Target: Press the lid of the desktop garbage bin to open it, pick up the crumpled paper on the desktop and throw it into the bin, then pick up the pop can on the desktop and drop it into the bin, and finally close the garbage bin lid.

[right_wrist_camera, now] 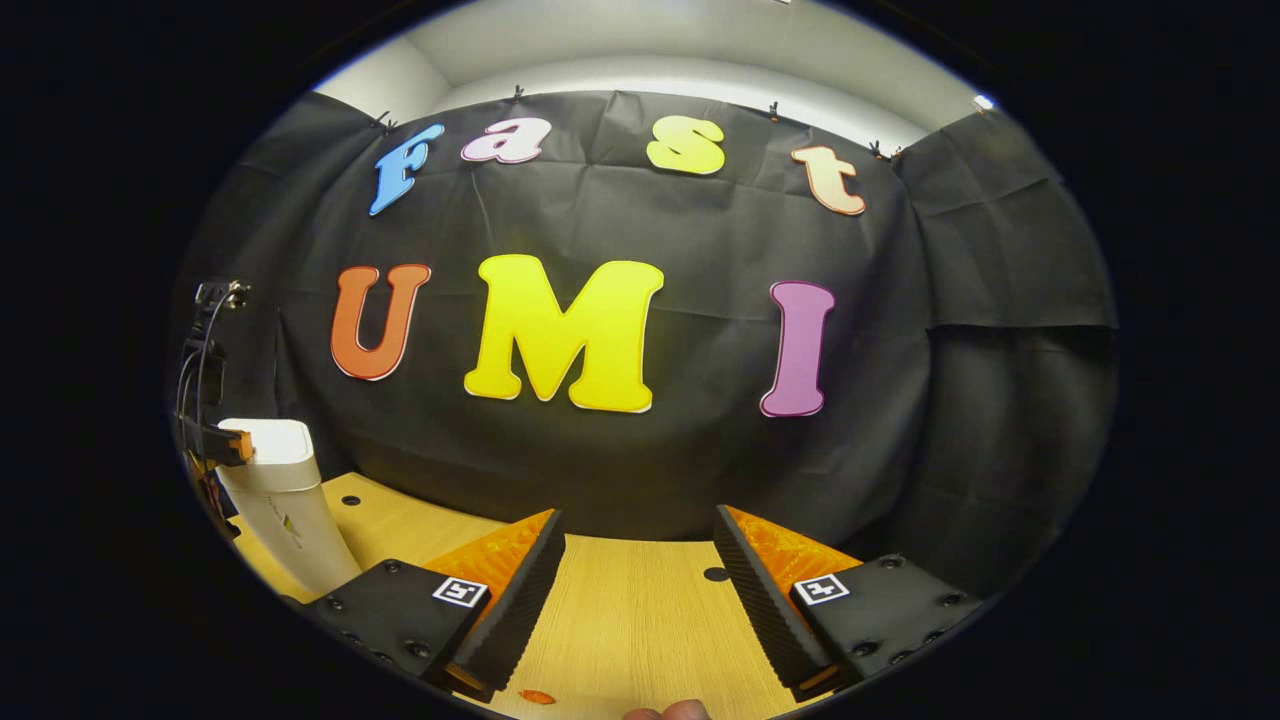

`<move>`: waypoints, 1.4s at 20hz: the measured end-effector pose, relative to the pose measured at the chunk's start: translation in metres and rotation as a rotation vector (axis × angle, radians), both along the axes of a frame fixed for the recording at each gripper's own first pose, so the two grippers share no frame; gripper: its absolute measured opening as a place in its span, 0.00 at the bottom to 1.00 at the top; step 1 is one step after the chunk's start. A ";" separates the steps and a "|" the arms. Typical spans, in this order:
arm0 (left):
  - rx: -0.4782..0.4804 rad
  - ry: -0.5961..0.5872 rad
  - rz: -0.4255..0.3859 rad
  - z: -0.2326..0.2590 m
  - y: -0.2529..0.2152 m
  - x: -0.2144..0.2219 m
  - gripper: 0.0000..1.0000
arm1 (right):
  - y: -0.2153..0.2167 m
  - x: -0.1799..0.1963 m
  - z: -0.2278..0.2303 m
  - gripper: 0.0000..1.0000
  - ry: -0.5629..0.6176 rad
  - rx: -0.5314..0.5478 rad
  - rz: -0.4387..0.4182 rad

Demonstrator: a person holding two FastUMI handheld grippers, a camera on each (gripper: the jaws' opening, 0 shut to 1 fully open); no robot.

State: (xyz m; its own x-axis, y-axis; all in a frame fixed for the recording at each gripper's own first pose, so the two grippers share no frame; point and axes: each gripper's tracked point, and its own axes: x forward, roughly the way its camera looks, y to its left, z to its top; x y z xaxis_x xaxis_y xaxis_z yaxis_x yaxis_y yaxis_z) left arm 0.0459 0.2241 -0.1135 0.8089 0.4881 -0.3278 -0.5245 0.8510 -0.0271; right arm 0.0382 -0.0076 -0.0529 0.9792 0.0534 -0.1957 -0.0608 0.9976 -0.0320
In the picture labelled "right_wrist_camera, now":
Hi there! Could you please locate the white desktop garbage bin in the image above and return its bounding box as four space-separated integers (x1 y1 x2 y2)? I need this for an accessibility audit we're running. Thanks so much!
215 418 363 601

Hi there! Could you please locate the black backdrop cloth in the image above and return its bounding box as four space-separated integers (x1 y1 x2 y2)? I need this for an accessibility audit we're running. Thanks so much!
170 90 1119 601

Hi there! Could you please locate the wooden desktop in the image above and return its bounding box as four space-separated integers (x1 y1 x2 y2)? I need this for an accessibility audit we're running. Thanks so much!
228 472 801 720

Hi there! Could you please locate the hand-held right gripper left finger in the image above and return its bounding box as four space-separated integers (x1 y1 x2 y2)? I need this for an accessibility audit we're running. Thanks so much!
300 508 567 703

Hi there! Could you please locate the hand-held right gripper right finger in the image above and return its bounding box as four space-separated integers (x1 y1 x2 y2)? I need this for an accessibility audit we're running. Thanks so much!
712 504 986 703

